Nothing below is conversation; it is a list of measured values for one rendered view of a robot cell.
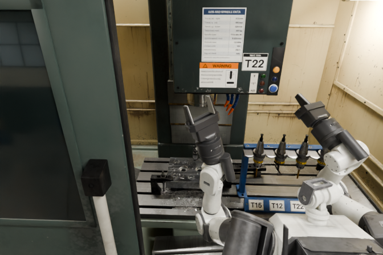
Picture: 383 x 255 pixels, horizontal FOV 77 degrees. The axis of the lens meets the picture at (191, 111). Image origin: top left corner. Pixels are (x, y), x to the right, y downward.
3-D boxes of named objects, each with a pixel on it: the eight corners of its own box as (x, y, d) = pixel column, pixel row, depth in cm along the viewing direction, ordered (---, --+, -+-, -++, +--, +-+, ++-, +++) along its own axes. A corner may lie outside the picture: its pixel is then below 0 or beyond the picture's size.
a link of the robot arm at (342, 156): (334, 135, 86) (358, 163, 81) (309, 147, 84) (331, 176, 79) (351, 119, 76) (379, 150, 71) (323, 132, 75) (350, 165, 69)
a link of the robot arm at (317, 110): (327, 96, 86) (351, 123, 81) (310, 112, 94) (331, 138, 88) (302, 103, 81) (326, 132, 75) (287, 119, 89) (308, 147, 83)
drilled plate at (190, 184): (215, 189, 140) (216, 182, 137) (165, 188, 141) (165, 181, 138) (214, 164, 160) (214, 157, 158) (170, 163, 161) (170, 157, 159)
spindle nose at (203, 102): (218, 97, 133) (219, 75, 128) (214, 109, 119) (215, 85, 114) (190, 94, 136) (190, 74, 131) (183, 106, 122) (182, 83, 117)
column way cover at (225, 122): (231, 145, 188) (236, 82, 166) (170, 144, 189) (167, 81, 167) (230, 142, 192) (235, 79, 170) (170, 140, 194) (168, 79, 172)
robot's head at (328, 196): (339, 213, 71) (341, 184, 71) (317, 221, 67) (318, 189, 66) (318, 205, 77) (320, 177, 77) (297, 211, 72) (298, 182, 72)
